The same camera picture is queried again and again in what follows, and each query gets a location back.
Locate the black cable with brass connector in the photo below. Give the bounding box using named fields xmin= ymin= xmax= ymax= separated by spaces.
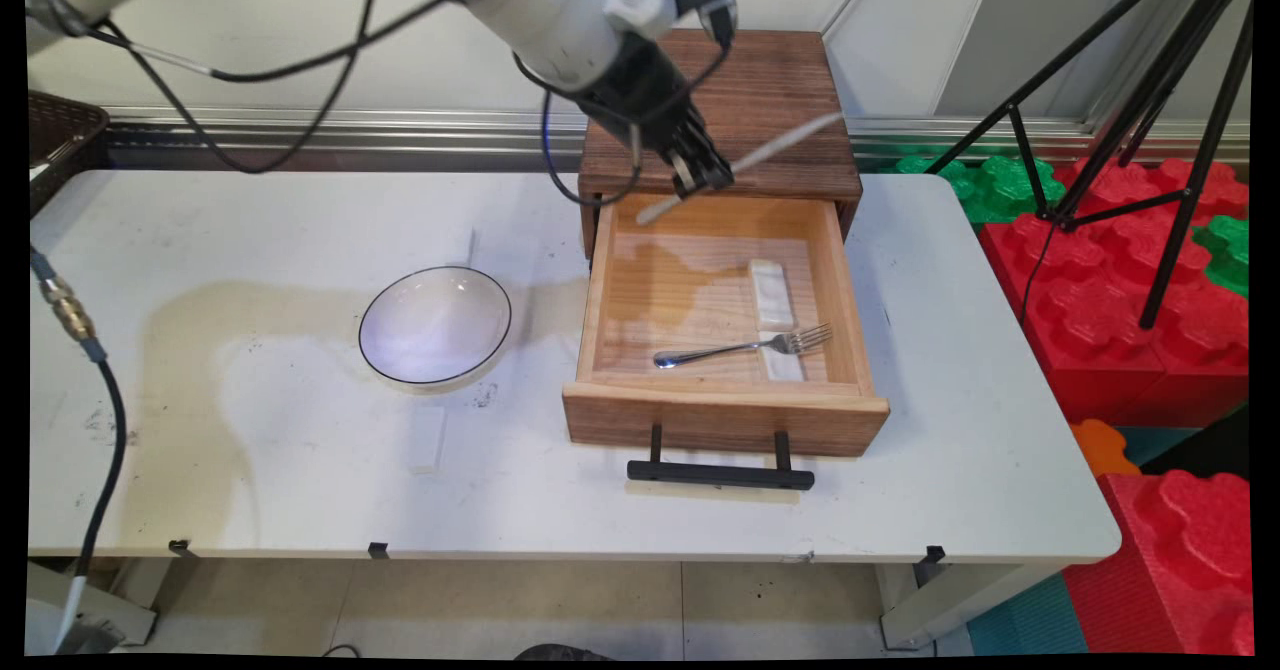
xmin=28 ymin=244 xmax=129 ymax=653

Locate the white table leg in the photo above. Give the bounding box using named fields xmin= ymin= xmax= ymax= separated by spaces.
xmin=876 ymin=562 xmax=1063 ymax=651
xmin=27 ymin=557 xmax=173 ymax=653

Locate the thin looped wrist cable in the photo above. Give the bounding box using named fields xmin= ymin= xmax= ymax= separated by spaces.
xmin=513 ymin=42 xmax=733 ymax=210

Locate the white plate with black rim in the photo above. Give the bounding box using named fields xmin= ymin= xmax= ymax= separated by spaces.
xmin=358 ymin=265 xmax=514 ymax=389

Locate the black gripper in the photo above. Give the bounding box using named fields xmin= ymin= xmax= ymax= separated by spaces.
xmin=574 ymin=34 xmax=737 ymax=200

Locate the white cutlery rest block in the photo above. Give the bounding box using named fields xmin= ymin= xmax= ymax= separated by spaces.
xmin=749 ymin=258 xmax=797 ymax=330
xmin=759 ymin=331 xmax=808 ymax=384
xmin=405 ymin=406 xmax=449 ymax=474

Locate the light wooden drawer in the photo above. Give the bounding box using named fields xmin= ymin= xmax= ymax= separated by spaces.
xmin=562 ymin=190 xmax=892 ymax=459

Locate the silver fork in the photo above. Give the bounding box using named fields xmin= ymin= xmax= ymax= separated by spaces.
xmin=653 ymin=323 xmax=835 ymax=370

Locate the black drawer handle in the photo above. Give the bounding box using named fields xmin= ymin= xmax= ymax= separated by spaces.
xmin=627 ymin=423 xmax=817 ymax=493

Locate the black tripod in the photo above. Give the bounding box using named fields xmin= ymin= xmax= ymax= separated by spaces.
xmin=924 ymin=0 xmax=1257 ymax=332

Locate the silver table knife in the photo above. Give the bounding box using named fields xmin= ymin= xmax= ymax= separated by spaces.
xmin=635 ymin=111 xmax=845 ymax=227

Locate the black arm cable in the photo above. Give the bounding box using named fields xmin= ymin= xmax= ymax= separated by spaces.
xmin=55 ymin=0 xmax=546 ymax=175

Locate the dark wooden cabinet box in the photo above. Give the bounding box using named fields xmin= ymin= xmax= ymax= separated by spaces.
xmin=578 ymin=28 xmax=865 ymax=262

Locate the teal foam mat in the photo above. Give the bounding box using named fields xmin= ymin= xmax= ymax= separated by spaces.
xmin=964 ymin=570 xmax=1091 ymax=657

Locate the green foam block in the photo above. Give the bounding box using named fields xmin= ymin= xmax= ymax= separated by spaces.
xmin=893 ymin=148 xmax=1068 ymax=227
xmin=1190 ymin=214 xmax=1252 ymax=300

